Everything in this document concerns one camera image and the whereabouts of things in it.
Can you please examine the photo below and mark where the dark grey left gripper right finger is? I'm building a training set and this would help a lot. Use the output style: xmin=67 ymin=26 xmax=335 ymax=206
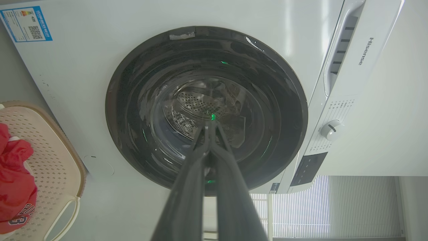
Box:
xmin=209 ymin=121 xmax=269 ymax=241

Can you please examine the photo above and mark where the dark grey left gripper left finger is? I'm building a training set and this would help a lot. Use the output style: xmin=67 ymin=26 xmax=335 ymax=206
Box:
xmin=151 ymin=121 xmax=212 ymax=241

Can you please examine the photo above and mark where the beige perforated laundry basket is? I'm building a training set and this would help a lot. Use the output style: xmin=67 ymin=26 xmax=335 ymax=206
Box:
xmin=0 ymin=101 xmax=87 ymax=241

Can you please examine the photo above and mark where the white window blind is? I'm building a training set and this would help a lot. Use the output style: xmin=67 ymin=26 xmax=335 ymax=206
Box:
xmin=249 ymin=175 xmax=406 ymax=239

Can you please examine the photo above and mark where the dark round washing machine door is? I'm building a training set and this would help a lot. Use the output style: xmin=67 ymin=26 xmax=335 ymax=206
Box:
xmin=105 ymin=26 xmax=308 ymax=196

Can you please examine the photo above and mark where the white control knob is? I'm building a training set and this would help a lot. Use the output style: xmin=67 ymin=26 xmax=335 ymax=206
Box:
xmin=321 ymin=120 xmax=344 ymax=141

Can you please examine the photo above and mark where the white Hisense washing machine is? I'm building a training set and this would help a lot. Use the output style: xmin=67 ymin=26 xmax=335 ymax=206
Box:
xmin=0 ymin=0 xmax=405 ymax=241

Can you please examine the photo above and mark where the red jersey garment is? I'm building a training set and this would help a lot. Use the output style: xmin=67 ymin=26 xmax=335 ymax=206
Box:
xmin=0 ymin=123 xmax=38 ymax=234

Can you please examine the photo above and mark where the blue energy label sticker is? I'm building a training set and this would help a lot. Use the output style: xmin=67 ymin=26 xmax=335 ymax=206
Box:
xmin=0 ymin=6 xmax=53 ymax=43

